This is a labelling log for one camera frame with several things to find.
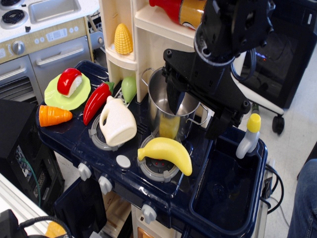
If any black rolling cabinet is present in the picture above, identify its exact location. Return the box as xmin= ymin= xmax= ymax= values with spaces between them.
xmin=241 ymin=0 xmax=317 ymax=134

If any red and white toy sushi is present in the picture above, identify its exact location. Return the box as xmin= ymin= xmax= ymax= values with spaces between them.
xmin=57 ymin=68 xmax=82 ymax=98

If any yellow toy banana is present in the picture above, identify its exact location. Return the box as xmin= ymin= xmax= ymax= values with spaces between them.
xmin=137 ymin=137 xmax=193 ymax=176

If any grey wooden toy stove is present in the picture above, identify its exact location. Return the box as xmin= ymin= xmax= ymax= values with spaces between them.
xmin=0 ymin=0 xmax=103 ymax=103

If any grey and yellow toy faucet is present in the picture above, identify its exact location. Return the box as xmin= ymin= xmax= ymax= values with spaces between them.
xmin=236 ymin=113 xmax=262 ymax=159

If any black computer case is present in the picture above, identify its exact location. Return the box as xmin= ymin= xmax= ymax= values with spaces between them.
xmin=0 ymin=100 xmax=64 ymax=216

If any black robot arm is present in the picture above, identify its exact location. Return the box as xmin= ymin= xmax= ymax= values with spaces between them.
xmin=162 ymin=0 xmax=275 ymax=140

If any cream toy kitchen shelf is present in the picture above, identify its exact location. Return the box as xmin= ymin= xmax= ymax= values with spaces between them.
xmin=100 ymin=0 xmax=195 ymax=102

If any orange toy carrot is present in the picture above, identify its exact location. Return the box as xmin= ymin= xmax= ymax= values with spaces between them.
xmin=39 ymin=105 xmax=73 ymax=127

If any red toy chili pepper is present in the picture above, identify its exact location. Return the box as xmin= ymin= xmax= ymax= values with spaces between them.
xmin=83 ymin=82 xmax=114 ymax=125

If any red toy ketchup bottle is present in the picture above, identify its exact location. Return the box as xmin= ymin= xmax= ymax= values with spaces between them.
xmin=149 ymin=0 xmax=207 ymax=30

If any stainless steel pot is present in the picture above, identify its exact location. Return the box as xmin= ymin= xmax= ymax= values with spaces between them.
xmin=142 ymin=68 xmax=209 ymax=142

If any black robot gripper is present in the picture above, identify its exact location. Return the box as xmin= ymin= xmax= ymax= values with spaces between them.
xmin=163 ymin=49 xmax=251 ymax=139

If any black power cable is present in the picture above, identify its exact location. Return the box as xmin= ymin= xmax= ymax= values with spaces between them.
xmin=260 ymin=163 xmax=285 ymax=215

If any navy blue toy kitchen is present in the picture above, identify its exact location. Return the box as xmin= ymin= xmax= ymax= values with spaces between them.
xmin=36 ymin=60 xmax=269 ymax=238

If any blue jeans leg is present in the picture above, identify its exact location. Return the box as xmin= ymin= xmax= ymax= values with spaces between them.
xmin=287 ymin=159 xmax=317 ymax=238

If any light green toy plate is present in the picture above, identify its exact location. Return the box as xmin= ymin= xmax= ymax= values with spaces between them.
xmin=44 ymin=74 xmax=91 ymax=111

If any cream toy detergent jug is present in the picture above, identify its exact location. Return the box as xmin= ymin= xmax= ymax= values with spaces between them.
xmin=99 ymin=96 xmax=137 ymax=147

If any green toy pear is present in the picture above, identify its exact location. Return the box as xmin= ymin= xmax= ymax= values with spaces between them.
xmin=121 ymin=76 xmax=137 ymax=104

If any yellow toy corn cob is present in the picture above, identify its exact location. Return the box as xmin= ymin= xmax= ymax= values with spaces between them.
xmin=114 ymin=23 xmax=133 ymax=55

